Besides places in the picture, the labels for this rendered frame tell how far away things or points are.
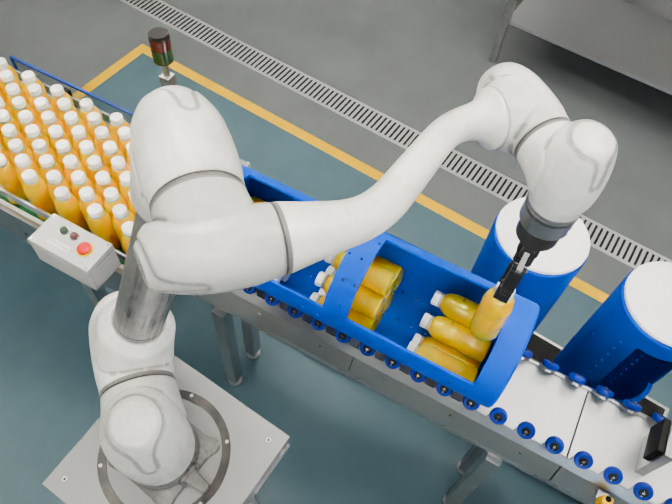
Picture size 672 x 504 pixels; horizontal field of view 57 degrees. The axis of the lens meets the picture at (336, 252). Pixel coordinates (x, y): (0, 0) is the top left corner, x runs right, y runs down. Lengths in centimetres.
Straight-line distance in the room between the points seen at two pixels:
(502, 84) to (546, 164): 16
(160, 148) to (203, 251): 16
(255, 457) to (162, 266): 78
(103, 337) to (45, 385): 156
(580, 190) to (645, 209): 265
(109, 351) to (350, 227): 64
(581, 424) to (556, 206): 90
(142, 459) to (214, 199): 62
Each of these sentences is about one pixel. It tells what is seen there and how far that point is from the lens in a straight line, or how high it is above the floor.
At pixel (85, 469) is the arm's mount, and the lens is 154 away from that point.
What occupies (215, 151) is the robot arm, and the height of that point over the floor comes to 187.
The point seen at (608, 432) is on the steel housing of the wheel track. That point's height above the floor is 93.
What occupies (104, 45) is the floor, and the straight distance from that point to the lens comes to 412.
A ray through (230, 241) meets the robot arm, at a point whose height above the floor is 186.
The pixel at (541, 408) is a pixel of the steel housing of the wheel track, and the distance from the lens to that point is 178.
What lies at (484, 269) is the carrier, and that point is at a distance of 198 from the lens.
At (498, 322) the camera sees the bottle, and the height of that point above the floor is 133.
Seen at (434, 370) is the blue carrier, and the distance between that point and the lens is 153.
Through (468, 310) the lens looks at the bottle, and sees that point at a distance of 160.
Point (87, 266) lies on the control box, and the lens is 172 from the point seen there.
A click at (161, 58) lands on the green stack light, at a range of 207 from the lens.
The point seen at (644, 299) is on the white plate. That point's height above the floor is 104.
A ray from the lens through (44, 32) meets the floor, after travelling 432.
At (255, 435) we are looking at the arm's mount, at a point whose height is 108.
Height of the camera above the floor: 249
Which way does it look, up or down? 57 degrees down
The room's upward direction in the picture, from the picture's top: 6 degrees clockwise
